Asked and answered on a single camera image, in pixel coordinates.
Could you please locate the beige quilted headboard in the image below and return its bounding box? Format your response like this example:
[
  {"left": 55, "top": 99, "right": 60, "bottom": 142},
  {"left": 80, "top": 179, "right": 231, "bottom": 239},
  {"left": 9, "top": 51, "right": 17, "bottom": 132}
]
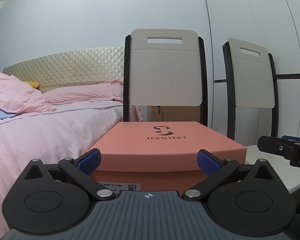
[{"left": 2, "top": 46, "right": 125, "bottom": 93}]

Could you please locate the near beige folding chair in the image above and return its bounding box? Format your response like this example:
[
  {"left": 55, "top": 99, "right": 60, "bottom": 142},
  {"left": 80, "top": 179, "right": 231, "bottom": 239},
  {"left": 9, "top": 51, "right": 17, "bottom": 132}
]
[{"left": 123, "top": 29, "right": 209, "bottom": 126}]

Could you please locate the bed with pink sheet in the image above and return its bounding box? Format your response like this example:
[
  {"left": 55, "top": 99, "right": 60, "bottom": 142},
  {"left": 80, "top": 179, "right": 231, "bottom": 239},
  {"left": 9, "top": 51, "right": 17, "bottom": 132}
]
[{"left": 0, "top": 100, "right": 143, "bottom": 240}]

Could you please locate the pink cardboard box base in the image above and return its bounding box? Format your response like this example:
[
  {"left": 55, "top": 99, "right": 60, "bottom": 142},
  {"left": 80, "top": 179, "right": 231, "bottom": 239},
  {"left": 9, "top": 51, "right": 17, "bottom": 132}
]
[{"left": 91, "top": 170, "right": 207, "bottom": 194}]

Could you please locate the yellow plush on bed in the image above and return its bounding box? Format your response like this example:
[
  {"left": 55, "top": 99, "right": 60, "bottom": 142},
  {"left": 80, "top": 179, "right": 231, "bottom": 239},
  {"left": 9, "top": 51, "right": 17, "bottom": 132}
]
[{"left": 25, "top": 81, "right": 40, "bottom": 89}]

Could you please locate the pink crumpled duvet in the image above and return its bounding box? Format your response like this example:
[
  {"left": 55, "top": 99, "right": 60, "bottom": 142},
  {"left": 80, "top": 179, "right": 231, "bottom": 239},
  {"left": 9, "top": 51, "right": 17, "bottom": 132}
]
[{"left": 0, "top": 73, "right": 56, "bottom": 114}]

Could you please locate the pink pillow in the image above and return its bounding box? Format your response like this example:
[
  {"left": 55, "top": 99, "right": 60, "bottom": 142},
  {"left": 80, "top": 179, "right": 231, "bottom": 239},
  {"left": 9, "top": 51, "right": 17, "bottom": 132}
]
[{"left": 43, "top": 79, "right": 123, "bottom": 105}]

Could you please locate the wooden nightstand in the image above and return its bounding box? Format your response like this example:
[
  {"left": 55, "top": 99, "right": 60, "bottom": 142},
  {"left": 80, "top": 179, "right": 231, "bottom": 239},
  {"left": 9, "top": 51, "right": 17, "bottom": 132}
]
[{"left": 148, "top": 106, "right": 200, "bottom": 122}]

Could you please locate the pink box lid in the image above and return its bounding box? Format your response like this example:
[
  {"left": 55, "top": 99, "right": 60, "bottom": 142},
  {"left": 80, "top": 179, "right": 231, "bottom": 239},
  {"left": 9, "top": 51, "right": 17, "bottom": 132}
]
[{"left": 93, "top": 121, "right": 247, "bottom": 173}]

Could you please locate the beige folding chair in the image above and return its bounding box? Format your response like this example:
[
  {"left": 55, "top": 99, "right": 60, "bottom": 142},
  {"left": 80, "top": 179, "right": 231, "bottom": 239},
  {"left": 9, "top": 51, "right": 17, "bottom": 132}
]
[
  {"left": 222, "top": 38, "right": 279, "bottom": 146},
  {"left": 123, "top": 29, "right": 209, "bottom": 126}
]

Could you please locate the far beige folding chair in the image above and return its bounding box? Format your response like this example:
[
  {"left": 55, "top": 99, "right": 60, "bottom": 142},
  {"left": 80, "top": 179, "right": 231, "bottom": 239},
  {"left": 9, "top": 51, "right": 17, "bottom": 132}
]
[{"left": 222, "top": 38, "right": 279, "bottom": 146}]

